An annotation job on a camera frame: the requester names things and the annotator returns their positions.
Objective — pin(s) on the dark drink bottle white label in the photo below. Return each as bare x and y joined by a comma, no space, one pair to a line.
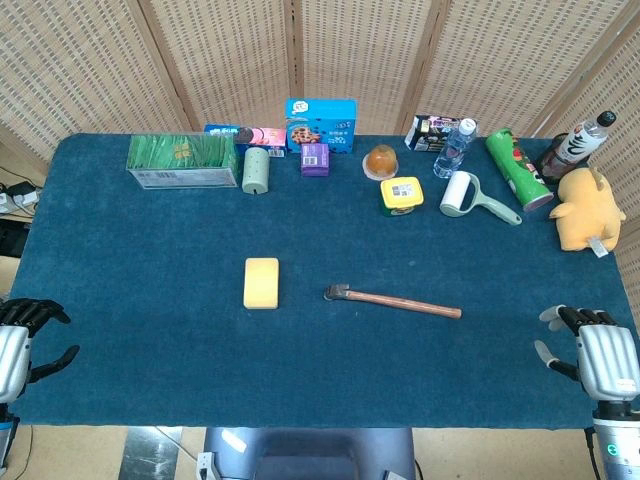
570,147

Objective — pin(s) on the green tub with yellow lid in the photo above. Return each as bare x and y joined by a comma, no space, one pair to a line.
401,195

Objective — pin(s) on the blue carpet table cover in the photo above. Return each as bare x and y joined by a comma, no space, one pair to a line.
175,350

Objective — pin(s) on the small purple box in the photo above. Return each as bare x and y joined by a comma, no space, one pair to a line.
315,160

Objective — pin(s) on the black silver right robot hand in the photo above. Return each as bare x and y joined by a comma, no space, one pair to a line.
607,355

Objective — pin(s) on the white power strip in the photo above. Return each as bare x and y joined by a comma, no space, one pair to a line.
22,200

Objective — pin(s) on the yellow plush toy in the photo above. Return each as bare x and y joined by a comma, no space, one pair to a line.
587,210

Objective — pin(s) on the clear plastic water bottle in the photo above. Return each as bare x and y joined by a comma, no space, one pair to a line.
454,150

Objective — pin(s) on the woven bamboo folding screen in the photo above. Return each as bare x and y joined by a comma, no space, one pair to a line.
225,50

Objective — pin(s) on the pale green lint roller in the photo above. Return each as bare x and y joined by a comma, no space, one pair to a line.
462,195

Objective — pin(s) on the black purple snack box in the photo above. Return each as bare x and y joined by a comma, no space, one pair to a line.
430,132

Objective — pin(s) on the yellow sponge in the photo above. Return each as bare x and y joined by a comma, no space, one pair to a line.
261,282

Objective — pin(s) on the blue chocolate chip cookie box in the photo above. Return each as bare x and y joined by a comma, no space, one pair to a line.
322,125

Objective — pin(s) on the pale green cylinder holder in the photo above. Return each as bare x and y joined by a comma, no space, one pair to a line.
255,171

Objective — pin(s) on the black power adapter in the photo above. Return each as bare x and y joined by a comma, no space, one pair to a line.
20,189

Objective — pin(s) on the green tissue box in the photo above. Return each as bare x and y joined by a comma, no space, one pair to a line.
182,160

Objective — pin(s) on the orange jelly cup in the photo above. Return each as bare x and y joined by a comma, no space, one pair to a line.
381,161

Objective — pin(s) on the green potato chips can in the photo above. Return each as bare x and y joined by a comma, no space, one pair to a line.
517,167

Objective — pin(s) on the blue pink sandwich cookie box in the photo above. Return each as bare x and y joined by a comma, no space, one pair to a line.
250,136

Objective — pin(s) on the grey-blue robot torso base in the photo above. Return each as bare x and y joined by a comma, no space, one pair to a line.
310,455

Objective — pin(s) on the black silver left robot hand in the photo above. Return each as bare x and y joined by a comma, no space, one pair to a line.
12,350

